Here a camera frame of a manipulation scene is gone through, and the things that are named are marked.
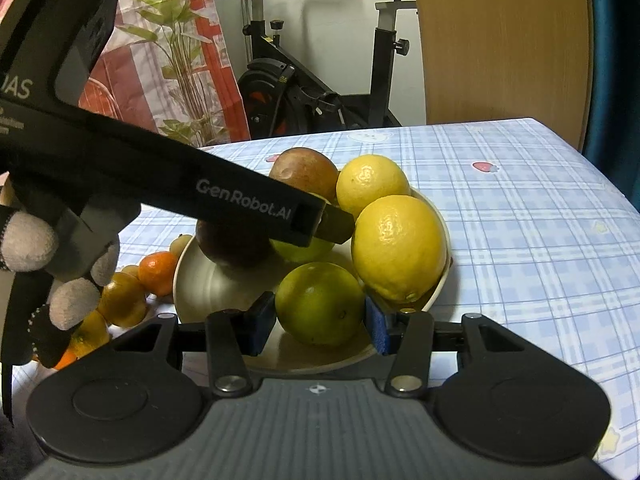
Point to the wooden board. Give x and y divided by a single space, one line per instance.
500 50

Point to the green-tinged tangerine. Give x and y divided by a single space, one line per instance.
320 305

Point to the printed backdrop cloth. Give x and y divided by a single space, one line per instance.
165 35

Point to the beige plate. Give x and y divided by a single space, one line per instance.
220 295

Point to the person's left hand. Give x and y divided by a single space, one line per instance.
30 240

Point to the blue curtain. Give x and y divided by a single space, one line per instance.
615 60

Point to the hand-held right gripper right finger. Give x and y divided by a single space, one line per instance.
380 330

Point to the yellow lemon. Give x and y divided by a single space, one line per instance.
372 185
400 247

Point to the dark purple mangosteen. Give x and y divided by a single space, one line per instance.
230 245

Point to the blue checked tablecloth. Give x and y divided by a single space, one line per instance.
525 260

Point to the black exercise bike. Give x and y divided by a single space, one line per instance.
280 80

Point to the brown round fruit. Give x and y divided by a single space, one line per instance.
302 172

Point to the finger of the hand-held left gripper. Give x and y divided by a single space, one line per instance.
337 225

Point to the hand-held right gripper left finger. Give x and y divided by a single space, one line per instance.
262 325

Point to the light green round fruit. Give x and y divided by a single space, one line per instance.
300 252

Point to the small tan fruit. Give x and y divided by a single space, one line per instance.
180 245

